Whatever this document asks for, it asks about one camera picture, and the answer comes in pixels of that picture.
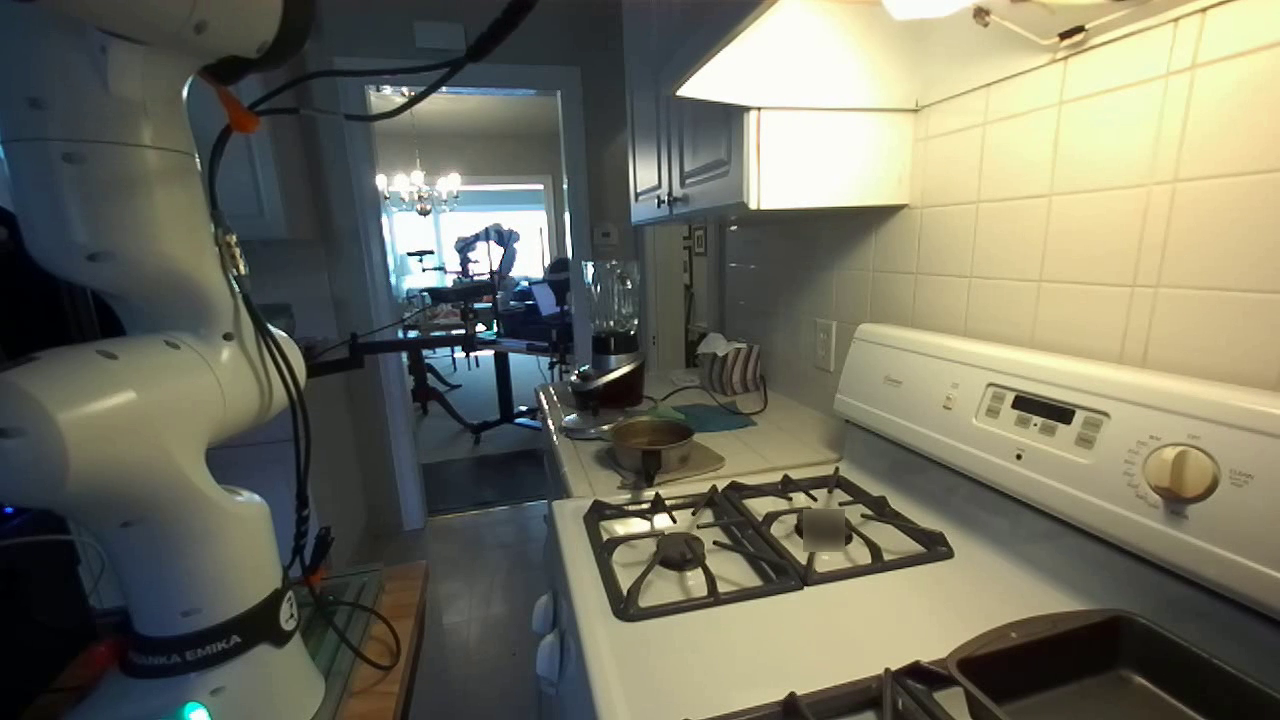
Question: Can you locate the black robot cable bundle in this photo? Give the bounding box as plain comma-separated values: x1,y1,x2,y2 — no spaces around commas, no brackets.
198,0,545,678

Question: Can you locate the wooden base board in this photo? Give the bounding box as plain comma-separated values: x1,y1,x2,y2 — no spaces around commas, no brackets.
331,555,433,720

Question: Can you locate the dark floor mat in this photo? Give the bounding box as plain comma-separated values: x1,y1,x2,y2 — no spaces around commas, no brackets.
421,444,558,516

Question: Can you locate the black camera tripod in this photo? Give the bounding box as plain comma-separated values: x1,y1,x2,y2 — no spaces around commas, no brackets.
296,326,563,444

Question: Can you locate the white hood light fixture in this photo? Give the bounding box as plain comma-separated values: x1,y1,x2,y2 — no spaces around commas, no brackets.
877,0,984,23

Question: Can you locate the white upper kitchen cabinet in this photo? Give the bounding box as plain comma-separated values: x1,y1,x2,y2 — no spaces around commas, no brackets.
622,0,916,227

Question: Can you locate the dark pot on counter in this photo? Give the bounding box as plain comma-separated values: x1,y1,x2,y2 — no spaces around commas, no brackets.
570,358,651,416

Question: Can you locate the dark blue armchair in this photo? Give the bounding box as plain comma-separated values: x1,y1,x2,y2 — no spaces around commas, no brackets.
495,255,580,352

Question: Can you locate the lit chandelier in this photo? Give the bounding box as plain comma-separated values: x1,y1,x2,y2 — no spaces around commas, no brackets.
371,161,467,219

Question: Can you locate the white range hood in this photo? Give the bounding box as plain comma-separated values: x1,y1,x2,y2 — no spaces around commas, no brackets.
674,0,1236,117

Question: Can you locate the stove digital display panel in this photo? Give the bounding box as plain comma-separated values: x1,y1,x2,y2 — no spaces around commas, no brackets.
977,382,1113,457

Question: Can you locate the orange cable tie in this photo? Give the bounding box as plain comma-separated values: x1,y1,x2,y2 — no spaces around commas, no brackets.
214,76,264,137

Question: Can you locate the white gas stove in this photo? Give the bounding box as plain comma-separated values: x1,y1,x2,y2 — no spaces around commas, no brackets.
532,320,1280,720

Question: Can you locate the glass blender jar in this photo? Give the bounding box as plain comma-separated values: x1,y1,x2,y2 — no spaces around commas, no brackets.
572,255,649,372

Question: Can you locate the blue cloth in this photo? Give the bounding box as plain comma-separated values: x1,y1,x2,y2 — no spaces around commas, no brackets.
655,399,755,436

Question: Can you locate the black cast iron burner grate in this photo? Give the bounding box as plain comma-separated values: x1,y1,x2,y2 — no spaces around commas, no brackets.
580,488,806,624
718,468,955,593
718,662,991,720

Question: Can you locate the small metal pot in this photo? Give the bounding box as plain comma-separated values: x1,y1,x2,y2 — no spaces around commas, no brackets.
607,412,698,488

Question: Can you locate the dish rack with dishes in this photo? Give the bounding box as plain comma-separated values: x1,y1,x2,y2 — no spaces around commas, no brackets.
698,333,773,399

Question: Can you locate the cream stove timer knob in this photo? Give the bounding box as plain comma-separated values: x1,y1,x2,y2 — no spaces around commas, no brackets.
1141,442,1225,514

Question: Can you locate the white tall cabinet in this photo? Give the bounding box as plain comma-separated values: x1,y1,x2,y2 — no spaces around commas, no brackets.
198,76,323,250

